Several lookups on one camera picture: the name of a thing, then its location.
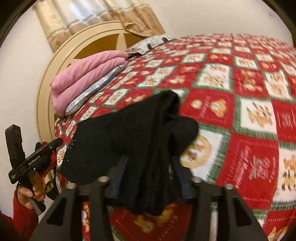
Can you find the black pants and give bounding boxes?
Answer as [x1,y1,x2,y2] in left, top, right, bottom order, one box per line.
[60,90,199,216]

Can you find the pink folded blanket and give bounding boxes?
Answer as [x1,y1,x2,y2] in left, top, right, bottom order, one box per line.
[51,50,128,116]

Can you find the grey patterned pillow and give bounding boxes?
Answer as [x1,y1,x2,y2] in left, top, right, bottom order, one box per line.
[64,63,127,116]

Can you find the red patterned bedspread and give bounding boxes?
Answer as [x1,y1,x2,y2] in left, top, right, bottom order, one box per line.
[55,34,295,240]

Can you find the cream round headboard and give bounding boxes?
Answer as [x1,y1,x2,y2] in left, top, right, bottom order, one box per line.
[36,21,145,143]

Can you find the beige patterned curtain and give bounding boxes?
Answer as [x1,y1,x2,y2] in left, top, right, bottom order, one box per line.
[33,0,165,52]

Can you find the person's left hand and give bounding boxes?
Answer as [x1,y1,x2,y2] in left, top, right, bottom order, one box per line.
[17,171,46,210]

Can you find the red sleeve left forearm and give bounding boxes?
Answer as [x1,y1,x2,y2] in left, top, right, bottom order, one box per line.
[1,150,57,240]

